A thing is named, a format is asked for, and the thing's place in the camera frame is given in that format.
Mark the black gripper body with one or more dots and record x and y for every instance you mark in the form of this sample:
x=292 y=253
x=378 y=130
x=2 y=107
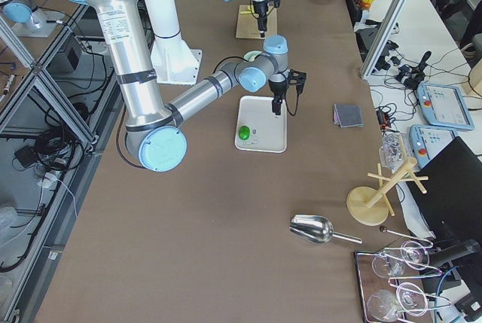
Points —
x=260 y=10
x=278 y=90

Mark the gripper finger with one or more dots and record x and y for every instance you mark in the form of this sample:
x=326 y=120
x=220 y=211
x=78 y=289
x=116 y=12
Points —
x=262 y=27
x=277 y=106

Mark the light green bowl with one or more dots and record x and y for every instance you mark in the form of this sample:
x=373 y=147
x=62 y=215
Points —
x=251 y=55

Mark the yellow plastic knife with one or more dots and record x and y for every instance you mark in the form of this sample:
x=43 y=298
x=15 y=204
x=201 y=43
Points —
x=248 y=10

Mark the wooden cutting board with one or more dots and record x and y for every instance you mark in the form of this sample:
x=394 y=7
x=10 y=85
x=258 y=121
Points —
x=247 y=25

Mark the white rectangular tray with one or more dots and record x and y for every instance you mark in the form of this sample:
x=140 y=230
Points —
x=268 y=131

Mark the green round fruit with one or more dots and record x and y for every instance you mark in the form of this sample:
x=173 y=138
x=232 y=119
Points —
x=244 y=133

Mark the folded grey cloth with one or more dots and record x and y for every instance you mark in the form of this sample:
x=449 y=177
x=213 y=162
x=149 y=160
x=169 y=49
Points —
x=346 y=115

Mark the clear plastic container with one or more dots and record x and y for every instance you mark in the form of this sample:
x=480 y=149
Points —
x=395 y=148

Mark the stainless steel scoop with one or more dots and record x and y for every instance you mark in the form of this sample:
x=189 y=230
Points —
x=317 y=229

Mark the wooden mug tree stand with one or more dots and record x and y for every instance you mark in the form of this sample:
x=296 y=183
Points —
x=371 y=207

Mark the blue teach pendant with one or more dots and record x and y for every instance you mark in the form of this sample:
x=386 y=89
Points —
x=428 y=141
x=444 y=106

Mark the wine glass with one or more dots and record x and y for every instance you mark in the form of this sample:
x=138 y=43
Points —
x=415 y=255

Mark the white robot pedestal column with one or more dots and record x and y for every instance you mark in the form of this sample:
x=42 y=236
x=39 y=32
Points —
x=171 y=57

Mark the aluminium frame post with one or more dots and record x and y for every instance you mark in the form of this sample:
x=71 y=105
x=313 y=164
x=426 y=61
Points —
x=381 y=38

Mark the black wire glass rack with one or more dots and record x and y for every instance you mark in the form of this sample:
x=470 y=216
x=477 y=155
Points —
x=391 y=291

